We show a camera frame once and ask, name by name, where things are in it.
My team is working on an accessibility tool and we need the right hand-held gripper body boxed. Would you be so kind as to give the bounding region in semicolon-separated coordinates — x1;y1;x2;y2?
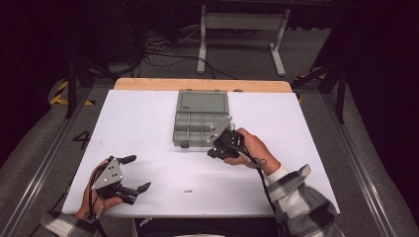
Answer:
206;116;247;161

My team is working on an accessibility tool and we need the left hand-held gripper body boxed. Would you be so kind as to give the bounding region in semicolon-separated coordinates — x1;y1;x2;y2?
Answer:
90;155;141;205

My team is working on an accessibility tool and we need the grey plastic compartment box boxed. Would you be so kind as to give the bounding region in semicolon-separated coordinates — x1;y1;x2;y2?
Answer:
171;88;237;149

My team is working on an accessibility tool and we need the person's right hand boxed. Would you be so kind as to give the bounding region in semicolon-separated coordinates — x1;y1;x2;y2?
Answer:
223;127;282;176

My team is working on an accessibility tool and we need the person's left hand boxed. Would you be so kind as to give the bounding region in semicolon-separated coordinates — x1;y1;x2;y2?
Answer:
73;158;124;221

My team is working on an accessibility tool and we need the white table cover board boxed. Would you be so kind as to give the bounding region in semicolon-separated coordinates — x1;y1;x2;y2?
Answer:
61;89;341;219

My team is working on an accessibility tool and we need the black panel with white print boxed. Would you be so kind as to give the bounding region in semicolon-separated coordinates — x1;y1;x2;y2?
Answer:
132;216;281;237

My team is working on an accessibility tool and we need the wooden table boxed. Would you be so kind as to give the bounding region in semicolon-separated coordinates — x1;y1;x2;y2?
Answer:
113;77;293;94

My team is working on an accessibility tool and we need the black tripod stand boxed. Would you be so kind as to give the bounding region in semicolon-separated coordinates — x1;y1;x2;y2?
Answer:
291;58;349;124
63;53;121;119

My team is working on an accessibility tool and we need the yellow black floor tape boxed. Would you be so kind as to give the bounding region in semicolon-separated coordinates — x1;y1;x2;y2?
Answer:
48;80;97;107

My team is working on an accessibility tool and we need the left hand-held gripper cable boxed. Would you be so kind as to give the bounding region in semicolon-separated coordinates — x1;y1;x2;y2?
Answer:
86;164;110;237

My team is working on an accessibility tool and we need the hand-held gripper cable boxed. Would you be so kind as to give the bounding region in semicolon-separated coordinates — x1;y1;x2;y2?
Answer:
86;164;110;237
235;144;289;237

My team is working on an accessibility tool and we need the right hand-held gripper cable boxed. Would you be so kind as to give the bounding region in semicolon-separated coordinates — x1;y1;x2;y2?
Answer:
235;144;289;237

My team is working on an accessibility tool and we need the metal floor rail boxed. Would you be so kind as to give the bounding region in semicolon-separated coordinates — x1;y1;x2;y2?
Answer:
320;93;398;237
0;87;94;237

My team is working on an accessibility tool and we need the bundle of black floor cables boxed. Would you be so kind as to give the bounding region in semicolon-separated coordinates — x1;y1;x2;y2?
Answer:
131;24;239;81

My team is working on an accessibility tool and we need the white metal stand frame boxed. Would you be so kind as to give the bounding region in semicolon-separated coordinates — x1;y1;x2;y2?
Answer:
196;4;292;77

